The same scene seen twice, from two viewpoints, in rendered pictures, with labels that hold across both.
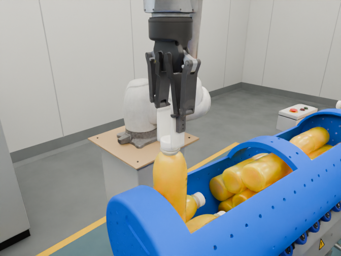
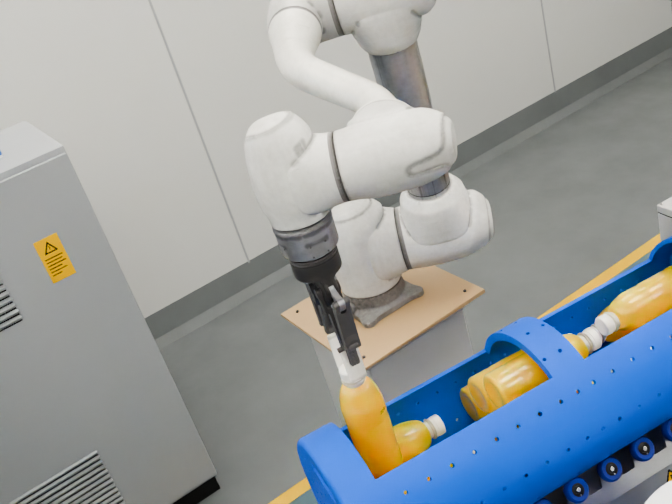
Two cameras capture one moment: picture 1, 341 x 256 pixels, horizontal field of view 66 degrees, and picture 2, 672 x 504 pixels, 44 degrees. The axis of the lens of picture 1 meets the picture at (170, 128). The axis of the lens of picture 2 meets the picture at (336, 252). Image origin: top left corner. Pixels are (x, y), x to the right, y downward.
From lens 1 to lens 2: 0.88 m
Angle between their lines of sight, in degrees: 18
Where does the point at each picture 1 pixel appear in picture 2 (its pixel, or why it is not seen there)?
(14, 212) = (183, 446)
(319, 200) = (595, 418)
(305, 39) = not seen: outside the picture
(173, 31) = (313, 274)
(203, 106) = (475, 235)
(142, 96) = (356, 237)
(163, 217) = (345, 463)
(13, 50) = (110, 98)
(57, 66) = (204, 106)
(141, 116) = (361, 271)
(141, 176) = (379, 377)
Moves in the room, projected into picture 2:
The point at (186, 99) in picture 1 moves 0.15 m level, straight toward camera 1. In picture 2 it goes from (346, 336) to (319, 404)
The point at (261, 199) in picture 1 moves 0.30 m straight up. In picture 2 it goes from (477, 430) to (438, 273)
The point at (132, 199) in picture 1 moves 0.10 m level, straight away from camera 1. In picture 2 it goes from (313, 445) to (316, 404)
